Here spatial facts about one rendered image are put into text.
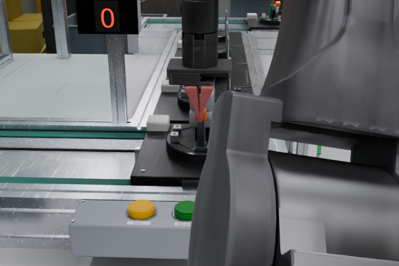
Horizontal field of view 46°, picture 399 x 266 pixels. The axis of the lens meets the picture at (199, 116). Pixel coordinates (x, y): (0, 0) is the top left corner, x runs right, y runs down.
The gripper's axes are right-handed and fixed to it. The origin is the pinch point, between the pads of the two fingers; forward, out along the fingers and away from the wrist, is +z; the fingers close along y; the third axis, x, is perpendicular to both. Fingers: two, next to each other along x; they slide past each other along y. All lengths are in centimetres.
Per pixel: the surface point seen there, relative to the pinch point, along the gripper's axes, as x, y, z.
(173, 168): -0.1, 4.6, 10.1
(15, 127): -21.1, 41.7, 12.2
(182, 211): 13.9, 1.9, 9.7
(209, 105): -6.9, -1.6, 0.8
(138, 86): -79, 24, 22
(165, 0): -363, 45, 36
